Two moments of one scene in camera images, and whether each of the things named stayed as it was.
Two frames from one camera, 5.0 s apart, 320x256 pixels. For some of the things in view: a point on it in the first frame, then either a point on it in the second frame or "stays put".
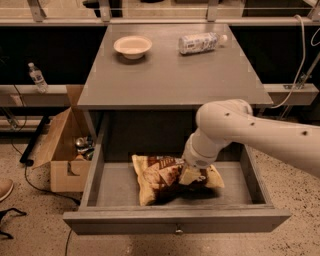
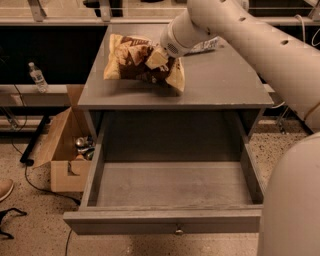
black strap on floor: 2,213 stays put
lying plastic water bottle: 200,42 stays put
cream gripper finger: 189,174 → 158,58
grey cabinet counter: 162,77 stays put
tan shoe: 6,187 stays put
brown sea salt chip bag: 159,180 → 126,60
